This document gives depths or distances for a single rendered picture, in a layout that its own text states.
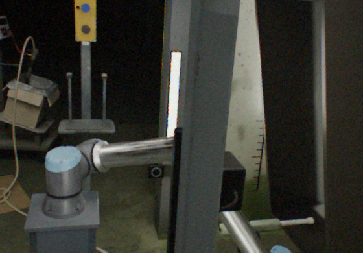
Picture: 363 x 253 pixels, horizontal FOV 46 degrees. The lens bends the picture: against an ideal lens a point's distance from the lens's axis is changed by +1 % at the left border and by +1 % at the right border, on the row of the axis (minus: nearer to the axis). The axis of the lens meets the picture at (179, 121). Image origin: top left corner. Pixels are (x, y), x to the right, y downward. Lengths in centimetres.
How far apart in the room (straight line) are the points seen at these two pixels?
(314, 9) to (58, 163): 138
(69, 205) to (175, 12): 122
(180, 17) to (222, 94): 197
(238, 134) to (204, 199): 218
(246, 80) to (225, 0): 216
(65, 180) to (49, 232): 23
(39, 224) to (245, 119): 144
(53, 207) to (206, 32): 153
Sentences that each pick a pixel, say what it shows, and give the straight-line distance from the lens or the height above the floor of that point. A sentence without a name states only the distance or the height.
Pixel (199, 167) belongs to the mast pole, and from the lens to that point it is 55.
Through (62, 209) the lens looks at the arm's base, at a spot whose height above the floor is 68.
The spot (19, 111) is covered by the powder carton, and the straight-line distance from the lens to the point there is 402.
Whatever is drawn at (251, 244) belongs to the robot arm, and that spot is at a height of 72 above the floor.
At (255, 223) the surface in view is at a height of 56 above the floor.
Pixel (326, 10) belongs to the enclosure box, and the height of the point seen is 158.
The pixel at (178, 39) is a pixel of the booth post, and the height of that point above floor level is 134.
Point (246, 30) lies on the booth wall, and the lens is 260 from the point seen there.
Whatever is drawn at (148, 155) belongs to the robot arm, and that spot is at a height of 93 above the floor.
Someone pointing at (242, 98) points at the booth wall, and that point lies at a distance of 268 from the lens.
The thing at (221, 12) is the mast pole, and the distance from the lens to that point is 51.
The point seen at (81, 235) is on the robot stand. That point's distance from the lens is 193.
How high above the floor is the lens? 162
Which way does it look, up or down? 17 degrees down
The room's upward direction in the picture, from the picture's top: 4 degrees clockwise
